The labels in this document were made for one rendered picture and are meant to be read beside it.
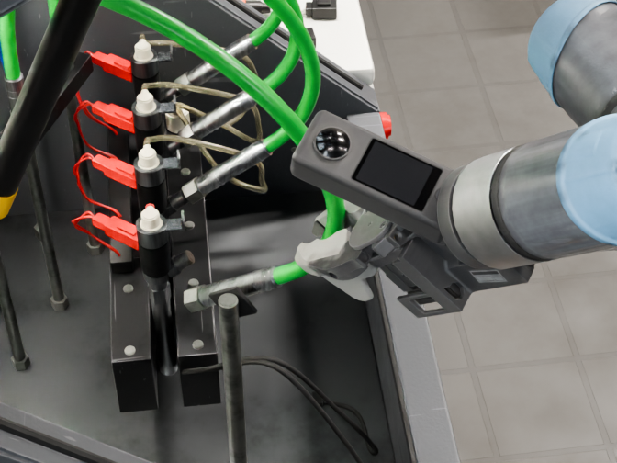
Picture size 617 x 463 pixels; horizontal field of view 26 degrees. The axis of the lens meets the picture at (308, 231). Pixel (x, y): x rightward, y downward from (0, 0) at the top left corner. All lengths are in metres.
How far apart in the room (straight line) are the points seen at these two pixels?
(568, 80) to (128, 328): 0.54
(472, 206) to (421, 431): 0.44
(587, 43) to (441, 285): 0.19
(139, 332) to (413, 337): 0.27
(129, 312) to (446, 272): 0.45
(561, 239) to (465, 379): 1.70
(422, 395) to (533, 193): 0.50
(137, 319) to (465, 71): 1.93
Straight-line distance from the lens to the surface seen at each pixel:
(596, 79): 0.91
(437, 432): 1.25
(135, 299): 1.31
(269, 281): 1.07
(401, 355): 1.30
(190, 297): 1.12
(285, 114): 0.94
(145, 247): 1.21
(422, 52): 3.17
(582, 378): 2.53
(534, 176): 0.80
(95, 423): 1.41
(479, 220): 0.84
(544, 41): 0.95
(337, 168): 0.89
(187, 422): 1.40
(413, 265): 0.92
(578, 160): 0.77
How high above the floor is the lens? 1.96
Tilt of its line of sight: 46 degrees down
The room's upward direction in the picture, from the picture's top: straight up
